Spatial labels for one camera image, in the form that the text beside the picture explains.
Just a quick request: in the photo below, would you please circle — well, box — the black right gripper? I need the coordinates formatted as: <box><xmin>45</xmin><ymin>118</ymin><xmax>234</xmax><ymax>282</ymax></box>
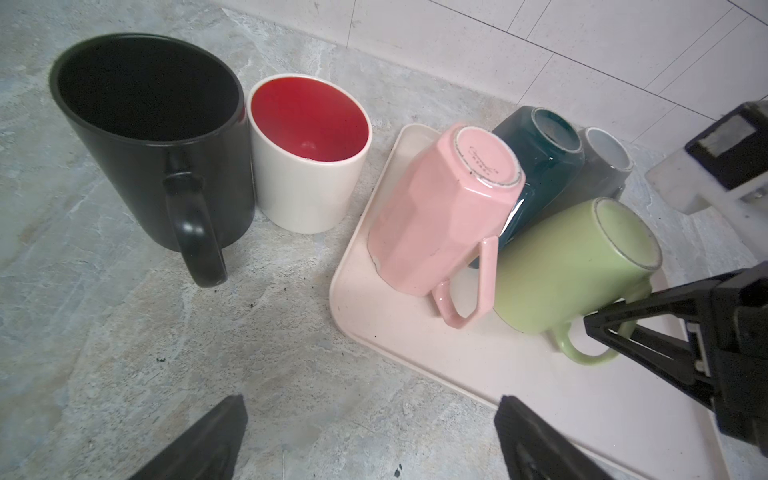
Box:
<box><xmin>584</xmin><ymin>262</ymin><xmax>767</xmax><ymax>455</ymax></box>

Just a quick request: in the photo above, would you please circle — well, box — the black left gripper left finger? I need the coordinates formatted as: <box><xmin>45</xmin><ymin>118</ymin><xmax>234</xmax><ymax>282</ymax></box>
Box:
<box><xmin>130</xmin><ymin>395</ymin><xmax>248</xmax><ymax>480</ymax></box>

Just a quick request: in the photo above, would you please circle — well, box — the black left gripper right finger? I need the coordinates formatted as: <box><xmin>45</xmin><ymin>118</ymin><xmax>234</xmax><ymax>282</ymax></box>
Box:
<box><xmin>494</xmin><ymin>396</ymin><xmax>611</xmax><ymax>479</ymax></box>

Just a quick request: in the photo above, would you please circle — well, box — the light green mug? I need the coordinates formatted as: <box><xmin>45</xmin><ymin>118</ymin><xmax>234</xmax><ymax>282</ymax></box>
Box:
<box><xmin>494</xmin><ymin>197</ymin><xmax>663</xmax><ymax>366</ymax></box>

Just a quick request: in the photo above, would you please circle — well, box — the dark green faceted mug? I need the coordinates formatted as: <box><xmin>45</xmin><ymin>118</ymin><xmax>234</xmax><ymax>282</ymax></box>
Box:
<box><xmin>493</xmin><ymin>106</ymin><xmax>585</xmax><ymax>249</ymax></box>

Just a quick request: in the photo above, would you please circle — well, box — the pink faceted mug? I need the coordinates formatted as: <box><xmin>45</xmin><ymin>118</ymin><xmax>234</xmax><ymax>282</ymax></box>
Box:
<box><xmin>368</xmin><ymin>124</ymin><xmax>525</xmax><ymax>329</ymax></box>

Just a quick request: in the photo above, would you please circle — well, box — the black mug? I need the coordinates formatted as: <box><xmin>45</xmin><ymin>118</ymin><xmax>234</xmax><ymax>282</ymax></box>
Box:
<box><xmin>49</xmin><ymin>33</ymin><xmax>256</xmax><ymax>288</ymax></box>

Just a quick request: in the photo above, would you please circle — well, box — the white mug red inside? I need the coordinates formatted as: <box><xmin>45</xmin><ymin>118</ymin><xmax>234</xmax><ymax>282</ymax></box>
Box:
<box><xmin>246</xmin><ymin>74</ymin><xmax>373</xmax><ymax>234</ymax></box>

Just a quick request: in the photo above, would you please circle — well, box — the grey mug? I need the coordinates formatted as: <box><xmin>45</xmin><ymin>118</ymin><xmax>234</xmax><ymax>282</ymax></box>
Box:
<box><xmin>538</xmin><ymin>126</ymin><xmax>635</xmax><ymax>220</ymax></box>

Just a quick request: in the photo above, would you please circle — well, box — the beige plastic tray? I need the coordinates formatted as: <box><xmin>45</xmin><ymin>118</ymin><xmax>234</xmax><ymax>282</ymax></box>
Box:
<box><xmin>329</xmin><ymin>123</ymin><xmax>729</xmax><ymax>479</ymax></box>

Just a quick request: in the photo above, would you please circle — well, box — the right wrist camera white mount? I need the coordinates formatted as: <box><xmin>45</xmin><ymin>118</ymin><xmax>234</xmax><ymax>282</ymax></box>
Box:
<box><xmin>645</xmin><ymin>100</ymin><xmax>767</xmax><ymax>261</ymax></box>

